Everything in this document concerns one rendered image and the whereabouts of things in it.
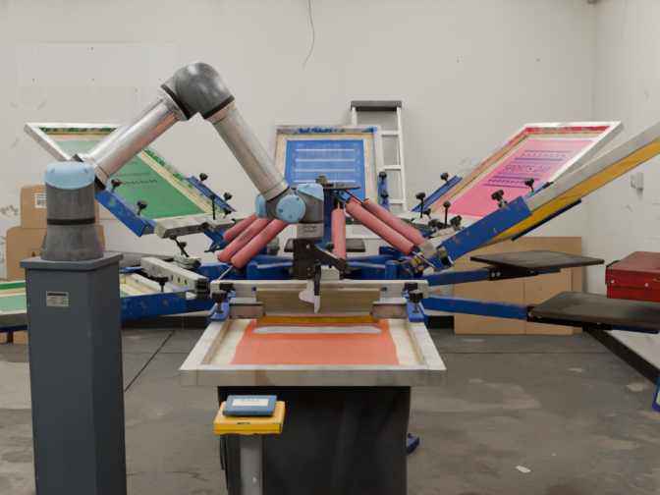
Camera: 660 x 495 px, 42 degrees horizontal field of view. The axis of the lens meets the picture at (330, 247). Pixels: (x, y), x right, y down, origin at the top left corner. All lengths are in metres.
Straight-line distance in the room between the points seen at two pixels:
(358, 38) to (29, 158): 2.67
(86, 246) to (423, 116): 4.69
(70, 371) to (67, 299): 0.18
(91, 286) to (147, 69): 4.68
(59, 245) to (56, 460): 0.54
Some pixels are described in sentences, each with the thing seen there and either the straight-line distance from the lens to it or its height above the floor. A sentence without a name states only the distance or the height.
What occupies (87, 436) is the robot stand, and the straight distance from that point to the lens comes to 2.21.
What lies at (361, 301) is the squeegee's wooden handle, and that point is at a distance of 2.45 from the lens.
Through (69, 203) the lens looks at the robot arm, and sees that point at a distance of 2.14.
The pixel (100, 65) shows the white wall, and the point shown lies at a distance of 6.79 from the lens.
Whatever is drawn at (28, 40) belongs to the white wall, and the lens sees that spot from 6.97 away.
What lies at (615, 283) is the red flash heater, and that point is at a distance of 2.66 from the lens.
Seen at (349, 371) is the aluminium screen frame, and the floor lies 0.98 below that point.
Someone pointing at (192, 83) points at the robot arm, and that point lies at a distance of 2.20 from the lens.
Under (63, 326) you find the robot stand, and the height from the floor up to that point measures 1.04.
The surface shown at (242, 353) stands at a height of 0.96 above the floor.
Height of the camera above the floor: 1.49
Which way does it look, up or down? 7 degrees down
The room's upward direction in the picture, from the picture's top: straight up
